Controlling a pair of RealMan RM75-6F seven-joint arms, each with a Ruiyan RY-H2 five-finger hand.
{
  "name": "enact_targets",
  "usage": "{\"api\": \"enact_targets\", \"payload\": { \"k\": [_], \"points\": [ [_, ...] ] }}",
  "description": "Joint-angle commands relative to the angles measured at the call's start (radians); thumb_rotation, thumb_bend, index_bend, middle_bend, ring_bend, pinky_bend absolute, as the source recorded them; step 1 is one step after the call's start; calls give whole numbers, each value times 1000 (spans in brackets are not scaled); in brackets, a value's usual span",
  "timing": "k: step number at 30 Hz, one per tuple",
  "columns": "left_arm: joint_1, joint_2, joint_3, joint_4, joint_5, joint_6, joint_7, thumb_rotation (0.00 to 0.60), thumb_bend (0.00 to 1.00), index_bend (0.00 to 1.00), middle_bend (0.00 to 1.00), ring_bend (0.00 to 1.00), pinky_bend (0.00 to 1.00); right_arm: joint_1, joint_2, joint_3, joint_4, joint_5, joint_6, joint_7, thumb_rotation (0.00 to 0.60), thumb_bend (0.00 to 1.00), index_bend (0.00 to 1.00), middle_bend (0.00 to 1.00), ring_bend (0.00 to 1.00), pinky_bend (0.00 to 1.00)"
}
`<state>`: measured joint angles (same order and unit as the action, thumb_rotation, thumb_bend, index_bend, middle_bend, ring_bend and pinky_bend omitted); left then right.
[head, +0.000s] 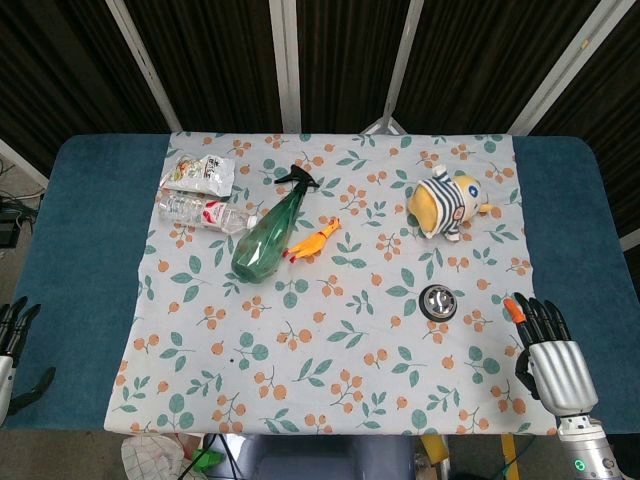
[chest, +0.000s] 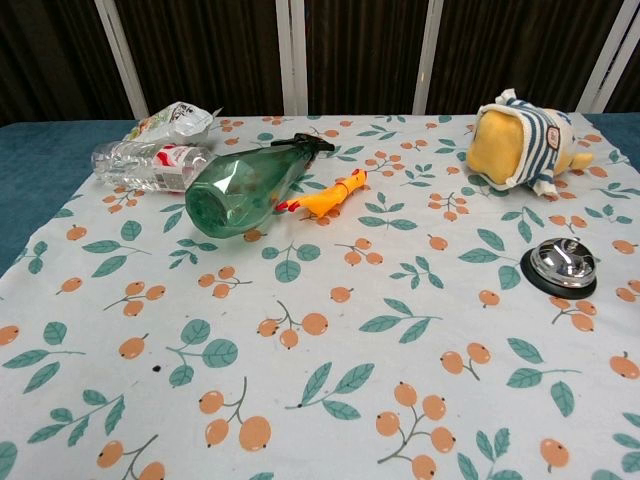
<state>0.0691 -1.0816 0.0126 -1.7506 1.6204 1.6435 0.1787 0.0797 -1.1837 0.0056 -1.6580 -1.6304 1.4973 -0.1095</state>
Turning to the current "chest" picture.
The silver call bell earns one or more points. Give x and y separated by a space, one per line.
560 267

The yellow rubber chicken toy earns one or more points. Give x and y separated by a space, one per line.
325 199

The green plastic spray bottle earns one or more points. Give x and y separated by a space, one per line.
240 192

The fruit and leaf print tablecloth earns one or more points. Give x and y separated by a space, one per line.
320 350

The white crumpled snack bag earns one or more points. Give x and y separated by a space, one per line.
172 122

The clear plastic water bottle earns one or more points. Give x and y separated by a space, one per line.
145 162

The yellow plush toy striped hoodie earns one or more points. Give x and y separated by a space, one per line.
497 145

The teal blue table cover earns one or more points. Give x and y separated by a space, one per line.
37 170

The white folding screen frame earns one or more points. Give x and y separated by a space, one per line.
292 55

